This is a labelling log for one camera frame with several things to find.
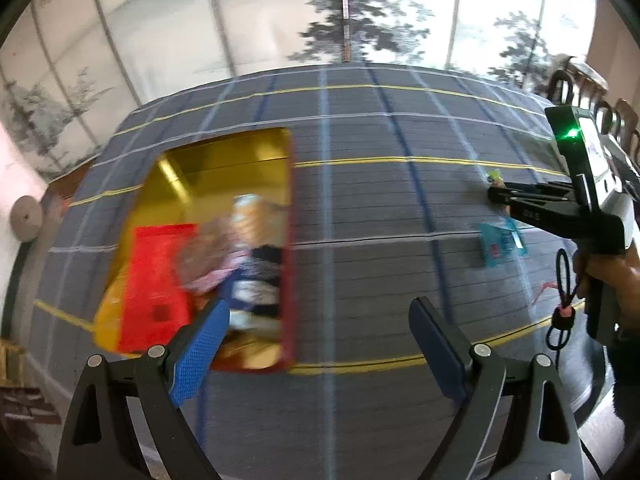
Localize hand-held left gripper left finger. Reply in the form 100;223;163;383
56;296;231;480

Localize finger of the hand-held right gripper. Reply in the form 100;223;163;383
505;197;622;252
487;180;583;202

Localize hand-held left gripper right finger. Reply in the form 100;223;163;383
408;296;583;480

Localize teal candy packet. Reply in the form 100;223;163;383
479;220;531;268

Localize red snack packet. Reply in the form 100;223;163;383
119;224;198;353

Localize clear packet of orange snacks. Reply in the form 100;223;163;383
180;217;236;293

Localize navy and white snack packet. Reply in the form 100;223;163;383
220;194;283;333

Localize red tin box gold inside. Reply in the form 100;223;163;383
94;127;296;373

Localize person's right hand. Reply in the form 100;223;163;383
571;240;640;346

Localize dark wooden chair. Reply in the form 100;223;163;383
602;97;640;161
545;55;608;111

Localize blue plaid tablecloth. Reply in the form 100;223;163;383
27;62;608;480

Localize brown wooden furniture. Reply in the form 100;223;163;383
0;340;61;426

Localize brown wooden bench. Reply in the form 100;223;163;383
42;157;101;211

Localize black cord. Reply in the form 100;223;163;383
545;249;588;351

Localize round grey wall disc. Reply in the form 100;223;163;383
10;195;45;241

